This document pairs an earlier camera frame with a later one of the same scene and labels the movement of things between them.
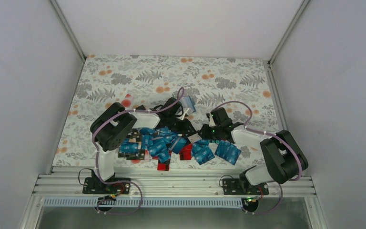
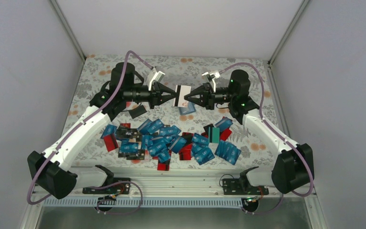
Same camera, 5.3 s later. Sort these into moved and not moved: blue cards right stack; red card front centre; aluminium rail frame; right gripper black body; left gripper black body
Moved: left gripper black body; right gripper black body
Not moved: aluminium rail frame; blue cards right stack; red card front centre
